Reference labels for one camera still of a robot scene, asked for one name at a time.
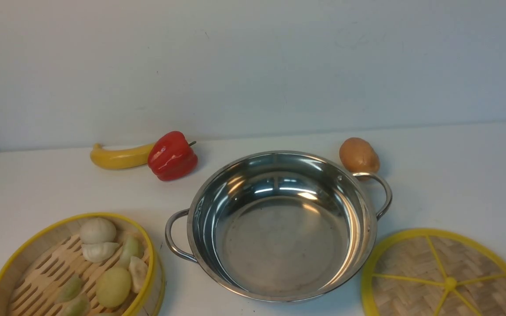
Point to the yellow rimmed bamboo steamer basket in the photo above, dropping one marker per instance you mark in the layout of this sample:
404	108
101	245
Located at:
32	277

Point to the yellow rimmed woven steamer lid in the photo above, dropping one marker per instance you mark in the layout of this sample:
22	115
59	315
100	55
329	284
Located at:
429	272

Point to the stainless steel pot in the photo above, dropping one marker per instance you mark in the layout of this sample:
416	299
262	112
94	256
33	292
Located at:
281	226

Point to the green dumpling middle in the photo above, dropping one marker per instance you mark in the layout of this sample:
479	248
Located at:
69	290

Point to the green dumpling lower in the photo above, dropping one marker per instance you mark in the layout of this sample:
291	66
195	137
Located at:
79	306

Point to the white pleated dumpling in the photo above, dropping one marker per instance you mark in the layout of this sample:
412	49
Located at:
100	252

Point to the yellow round bun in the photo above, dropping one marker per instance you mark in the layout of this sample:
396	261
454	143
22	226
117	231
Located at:
113	287

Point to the white round bun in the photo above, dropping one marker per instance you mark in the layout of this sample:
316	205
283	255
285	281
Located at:
97	230

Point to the cream dumpling right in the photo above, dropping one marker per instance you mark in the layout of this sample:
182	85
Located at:
138	270

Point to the pale green dumpling upper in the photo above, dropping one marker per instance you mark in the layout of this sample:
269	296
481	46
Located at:
132	247

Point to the yellow toy banana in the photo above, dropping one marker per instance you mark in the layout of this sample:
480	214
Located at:
120	159

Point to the red toy bell pepper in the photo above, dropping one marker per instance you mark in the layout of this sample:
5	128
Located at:
172	157

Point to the brown toy potato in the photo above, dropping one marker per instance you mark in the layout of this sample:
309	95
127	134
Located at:
357	155

